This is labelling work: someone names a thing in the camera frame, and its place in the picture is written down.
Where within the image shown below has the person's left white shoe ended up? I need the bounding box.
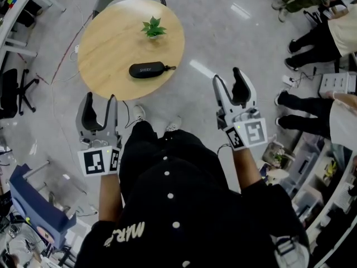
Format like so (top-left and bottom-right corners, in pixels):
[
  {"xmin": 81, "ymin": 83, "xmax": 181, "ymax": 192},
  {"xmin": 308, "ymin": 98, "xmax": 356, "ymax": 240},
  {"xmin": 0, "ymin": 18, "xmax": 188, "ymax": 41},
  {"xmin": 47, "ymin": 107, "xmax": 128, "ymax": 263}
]
[{"xmin": 133, "ymin": 104, "xmax": 147, "ymax": 122}]

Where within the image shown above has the glass jar with plant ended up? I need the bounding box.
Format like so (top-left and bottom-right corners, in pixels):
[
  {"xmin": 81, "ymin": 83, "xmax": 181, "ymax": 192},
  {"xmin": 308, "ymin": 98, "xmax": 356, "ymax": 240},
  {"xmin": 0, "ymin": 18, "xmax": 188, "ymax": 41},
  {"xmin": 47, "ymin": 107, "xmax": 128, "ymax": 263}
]
[{"xmin": 262, "ymin": 141, "xmax": 295, "ymax": 169}]

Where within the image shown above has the person's right forearm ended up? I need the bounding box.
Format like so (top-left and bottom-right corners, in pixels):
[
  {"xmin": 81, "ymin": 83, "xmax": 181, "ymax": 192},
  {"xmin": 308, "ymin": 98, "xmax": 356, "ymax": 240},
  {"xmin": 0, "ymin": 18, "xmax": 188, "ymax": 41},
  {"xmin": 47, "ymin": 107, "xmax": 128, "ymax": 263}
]
[{"xmin": 232, "ymin": 146, "xmax": 264, "ymax": 191}]

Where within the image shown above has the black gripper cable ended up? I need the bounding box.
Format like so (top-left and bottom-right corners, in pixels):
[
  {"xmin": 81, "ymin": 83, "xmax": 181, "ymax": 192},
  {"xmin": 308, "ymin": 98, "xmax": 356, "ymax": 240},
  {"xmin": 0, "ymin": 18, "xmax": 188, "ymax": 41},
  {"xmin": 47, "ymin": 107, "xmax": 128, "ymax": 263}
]
[{"xmin": 216, "ymin": 143, "xmax": 232, "ymax": 156}]

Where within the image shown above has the person's left forearm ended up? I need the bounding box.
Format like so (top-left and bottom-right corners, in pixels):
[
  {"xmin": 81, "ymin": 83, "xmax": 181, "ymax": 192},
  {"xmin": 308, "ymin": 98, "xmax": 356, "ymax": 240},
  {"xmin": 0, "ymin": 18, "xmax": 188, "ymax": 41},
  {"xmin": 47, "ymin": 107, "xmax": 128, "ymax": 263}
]
[{"xmin": 98, "ymin": 171, "xmax": 123, "ymax": 223}]

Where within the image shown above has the small potted green plant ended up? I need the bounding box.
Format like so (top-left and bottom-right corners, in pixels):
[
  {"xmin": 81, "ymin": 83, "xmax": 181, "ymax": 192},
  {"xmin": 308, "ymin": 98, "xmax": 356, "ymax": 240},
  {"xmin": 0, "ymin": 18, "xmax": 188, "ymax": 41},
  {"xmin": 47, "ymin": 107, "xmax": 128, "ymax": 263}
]
[{"xmin": 141, "ymin": 16, "xmax": 167, "ymax": 40}]

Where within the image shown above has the black floor cable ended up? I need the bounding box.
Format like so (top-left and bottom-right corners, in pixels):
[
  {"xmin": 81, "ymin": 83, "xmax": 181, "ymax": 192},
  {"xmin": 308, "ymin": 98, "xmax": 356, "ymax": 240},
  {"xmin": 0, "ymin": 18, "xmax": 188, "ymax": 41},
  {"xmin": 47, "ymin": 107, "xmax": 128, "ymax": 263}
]
[{"xmin": 122, "ymin": 100, "xmax": 132, "ymax": 130}]

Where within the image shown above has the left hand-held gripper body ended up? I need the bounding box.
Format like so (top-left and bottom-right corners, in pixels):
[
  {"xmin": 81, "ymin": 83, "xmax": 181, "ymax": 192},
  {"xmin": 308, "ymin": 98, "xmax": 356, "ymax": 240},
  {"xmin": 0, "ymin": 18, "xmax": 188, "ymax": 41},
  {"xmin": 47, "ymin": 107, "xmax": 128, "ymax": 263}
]
[{"xmin": 77, "ymin": 130, "xmax": 123, "ymax": 177}]

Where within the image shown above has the person's right white shoe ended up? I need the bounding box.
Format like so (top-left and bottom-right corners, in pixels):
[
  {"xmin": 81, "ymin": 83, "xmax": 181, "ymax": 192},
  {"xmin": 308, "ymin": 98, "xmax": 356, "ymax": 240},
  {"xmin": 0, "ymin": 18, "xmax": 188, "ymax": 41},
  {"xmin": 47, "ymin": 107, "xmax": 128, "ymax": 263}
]
[{"xmin": 166, "ymin": 116, "xmax": 182, "ymax": 132}]

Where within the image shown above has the round wooden table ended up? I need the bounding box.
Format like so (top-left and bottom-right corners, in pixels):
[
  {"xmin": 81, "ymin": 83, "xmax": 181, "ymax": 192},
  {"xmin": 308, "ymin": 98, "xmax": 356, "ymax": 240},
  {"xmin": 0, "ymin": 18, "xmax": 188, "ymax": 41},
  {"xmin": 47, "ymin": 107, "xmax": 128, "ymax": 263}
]
[{"xmin": 77, "ymin": 0, "xmax": 186, "ymax": 102}]

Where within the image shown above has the stack of clear storage bins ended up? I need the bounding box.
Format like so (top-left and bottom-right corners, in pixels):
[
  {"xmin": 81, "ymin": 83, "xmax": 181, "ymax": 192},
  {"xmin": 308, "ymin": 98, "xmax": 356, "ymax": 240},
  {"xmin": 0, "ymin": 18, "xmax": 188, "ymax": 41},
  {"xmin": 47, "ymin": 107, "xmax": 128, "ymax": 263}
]
[{"xmin": 278, "ymin": 134, "xmax": 335, "ymax": 226}]

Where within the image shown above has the white drawer cabinet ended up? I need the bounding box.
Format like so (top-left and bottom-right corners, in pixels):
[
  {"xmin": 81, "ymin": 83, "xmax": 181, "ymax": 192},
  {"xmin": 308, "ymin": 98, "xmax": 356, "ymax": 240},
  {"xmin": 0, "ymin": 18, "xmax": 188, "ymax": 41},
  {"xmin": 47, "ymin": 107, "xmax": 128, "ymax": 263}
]
[{"xmin": 319, "ymin": 71, "xmax": 357, "ymax": 99}]

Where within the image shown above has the white shelf unit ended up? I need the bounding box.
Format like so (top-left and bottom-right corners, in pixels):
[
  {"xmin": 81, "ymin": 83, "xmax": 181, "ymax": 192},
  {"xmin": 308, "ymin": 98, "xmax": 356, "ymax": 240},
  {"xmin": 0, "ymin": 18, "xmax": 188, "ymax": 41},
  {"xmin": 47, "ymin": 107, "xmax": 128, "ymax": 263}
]
[{"xmin": 303, "ymin": 138, "xmax": 357, "ymax": 268}]

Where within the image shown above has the person's black buttoned jacket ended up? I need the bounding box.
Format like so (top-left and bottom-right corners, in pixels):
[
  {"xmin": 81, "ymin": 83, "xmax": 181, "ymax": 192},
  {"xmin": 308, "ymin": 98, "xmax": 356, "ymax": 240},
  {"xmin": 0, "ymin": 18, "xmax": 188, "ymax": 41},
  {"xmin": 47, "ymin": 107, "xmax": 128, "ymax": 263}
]
[{"xmin": 74, "ymin": 121, "xmax": 310, "ymax": 268}]

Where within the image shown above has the person's white shoe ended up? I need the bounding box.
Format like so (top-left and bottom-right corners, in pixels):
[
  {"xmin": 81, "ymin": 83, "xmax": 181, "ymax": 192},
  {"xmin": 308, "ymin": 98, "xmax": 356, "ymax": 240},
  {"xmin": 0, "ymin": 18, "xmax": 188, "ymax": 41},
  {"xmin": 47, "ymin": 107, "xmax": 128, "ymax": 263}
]
[
  {"xmin": 166, "ymin": 116, "xmax": 182, "ymax": 132},
  {"xmin": 133, "ymin": 104, "xmax": 147, "ymax": 122}
]

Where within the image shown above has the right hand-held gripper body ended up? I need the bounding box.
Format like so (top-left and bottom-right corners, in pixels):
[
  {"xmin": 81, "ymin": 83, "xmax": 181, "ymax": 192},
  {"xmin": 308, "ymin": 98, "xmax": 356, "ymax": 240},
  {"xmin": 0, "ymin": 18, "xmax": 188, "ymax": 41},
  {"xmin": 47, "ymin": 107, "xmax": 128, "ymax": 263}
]
[{"xmin": 216, "ymin": 107, "xmax": 268, "ymax": 151}]

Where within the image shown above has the black zippered case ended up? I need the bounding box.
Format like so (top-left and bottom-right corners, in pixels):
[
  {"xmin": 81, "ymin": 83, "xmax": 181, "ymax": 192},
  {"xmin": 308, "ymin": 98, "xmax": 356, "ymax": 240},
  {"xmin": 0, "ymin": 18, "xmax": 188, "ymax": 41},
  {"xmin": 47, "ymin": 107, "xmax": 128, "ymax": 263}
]
[{"xmin": 128, "ymin": 61, "xmax": 177, "ymax": 79}]

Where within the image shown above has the blue box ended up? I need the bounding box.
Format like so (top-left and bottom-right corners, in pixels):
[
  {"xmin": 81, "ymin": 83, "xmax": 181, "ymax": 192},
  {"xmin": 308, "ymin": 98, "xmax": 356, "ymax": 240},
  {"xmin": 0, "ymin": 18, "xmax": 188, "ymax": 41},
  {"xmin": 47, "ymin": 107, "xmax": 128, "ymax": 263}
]
[{"xmin": 8, "ymin": 163, "xmax": 78, "ymax": 250}]

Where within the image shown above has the open white cardboard box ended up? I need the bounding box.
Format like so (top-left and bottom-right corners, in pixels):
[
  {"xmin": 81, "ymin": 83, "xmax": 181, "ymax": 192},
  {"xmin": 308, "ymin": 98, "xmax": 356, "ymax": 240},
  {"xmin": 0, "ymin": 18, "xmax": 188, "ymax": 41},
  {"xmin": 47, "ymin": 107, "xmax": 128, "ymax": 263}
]
[{"xmin": 260, "ymin": 165, "xmax": 291, "ymax": 186}]

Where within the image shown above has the black office chair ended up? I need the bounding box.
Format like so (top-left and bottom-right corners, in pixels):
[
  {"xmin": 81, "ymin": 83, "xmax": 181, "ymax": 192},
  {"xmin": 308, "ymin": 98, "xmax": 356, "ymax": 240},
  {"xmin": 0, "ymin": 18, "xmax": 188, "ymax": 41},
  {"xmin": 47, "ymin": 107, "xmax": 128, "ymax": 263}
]
[{"xmin": 0, "ymin": 68, "xmax": 40, "ymax": 119}]

